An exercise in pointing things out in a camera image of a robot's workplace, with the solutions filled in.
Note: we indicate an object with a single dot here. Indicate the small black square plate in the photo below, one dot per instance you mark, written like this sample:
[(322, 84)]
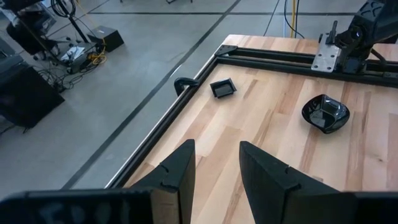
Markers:
[(223, 88)]

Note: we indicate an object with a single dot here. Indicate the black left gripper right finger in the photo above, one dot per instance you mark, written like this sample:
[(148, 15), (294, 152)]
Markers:
[(280, 199)]

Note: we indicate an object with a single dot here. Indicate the black frame clamp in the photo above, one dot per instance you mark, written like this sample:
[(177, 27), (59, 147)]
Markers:
[(182, 82)]

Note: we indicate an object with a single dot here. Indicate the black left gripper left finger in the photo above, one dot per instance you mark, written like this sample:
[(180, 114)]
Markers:
[(155, 202)]

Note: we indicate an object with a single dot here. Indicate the black tripod stand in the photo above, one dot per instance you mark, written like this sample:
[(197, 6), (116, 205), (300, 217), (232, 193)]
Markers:
[(76, 25)]

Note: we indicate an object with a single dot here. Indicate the black rounded square plate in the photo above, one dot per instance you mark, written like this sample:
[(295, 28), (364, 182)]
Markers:
[(325, 113)]

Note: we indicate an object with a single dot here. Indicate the black dolly with paper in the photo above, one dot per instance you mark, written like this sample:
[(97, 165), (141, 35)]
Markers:
[(74, 54)]

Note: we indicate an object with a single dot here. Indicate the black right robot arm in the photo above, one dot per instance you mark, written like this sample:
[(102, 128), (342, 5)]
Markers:
[(373, 21)]

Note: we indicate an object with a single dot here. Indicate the black floor box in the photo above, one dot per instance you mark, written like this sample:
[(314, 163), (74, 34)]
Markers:
[(107, 39)]

